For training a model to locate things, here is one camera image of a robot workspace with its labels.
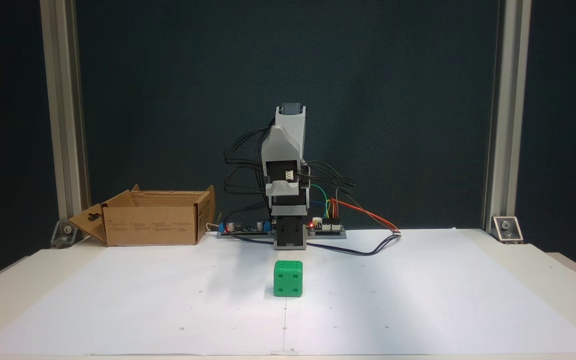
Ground green jumper wire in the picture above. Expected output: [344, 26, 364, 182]
[310, 185, 331, 219]

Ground grey wide fixed gripper finger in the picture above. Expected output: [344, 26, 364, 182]
[261, 125, 302, 164]

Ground metal corner bracket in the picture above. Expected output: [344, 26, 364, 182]
[491, 215, 524, 245]
[50, 220, 79, 249]

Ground aluminium frame post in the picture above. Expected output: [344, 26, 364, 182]
[482, 0, 532, 232]
[39, 0, 92, 222]

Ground open cardboard box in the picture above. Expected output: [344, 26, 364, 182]
[68, 184, 217, 247]

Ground orange-red wire pair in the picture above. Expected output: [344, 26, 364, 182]
[330, 198, 402, 235]

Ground blue and black circuit board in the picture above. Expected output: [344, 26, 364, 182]
[217, 217, 275, 239]

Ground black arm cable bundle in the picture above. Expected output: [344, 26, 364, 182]
[223, 117, 276, 211]

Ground small black circuit board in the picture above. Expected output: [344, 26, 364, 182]
[307, 217, 347, 239]

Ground black gripper motor cable loop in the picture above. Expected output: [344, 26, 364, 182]
[300, 160, 357, 194]

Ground dark cable with white connector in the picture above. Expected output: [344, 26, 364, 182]
[228, 231, 402, 257]

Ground green dice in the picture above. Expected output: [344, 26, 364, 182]
[273, 260, 304, 298]

